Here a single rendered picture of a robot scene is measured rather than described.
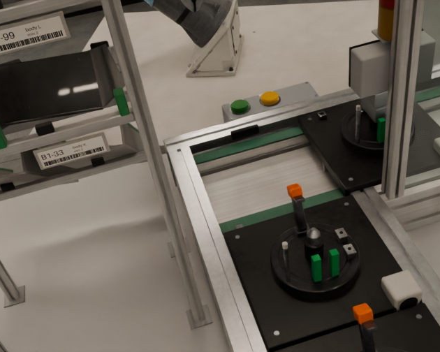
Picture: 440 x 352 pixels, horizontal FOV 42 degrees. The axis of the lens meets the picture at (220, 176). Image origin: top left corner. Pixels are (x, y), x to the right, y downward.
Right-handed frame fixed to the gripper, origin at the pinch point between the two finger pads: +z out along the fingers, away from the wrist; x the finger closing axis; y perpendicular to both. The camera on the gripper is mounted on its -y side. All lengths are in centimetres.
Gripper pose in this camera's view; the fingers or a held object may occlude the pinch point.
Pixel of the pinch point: (194, 6)
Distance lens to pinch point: 112.6
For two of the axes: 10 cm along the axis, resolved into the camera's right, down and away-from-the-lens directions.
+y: -2.6, -6.2, 7.4
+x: -9.6, 2.8, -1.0
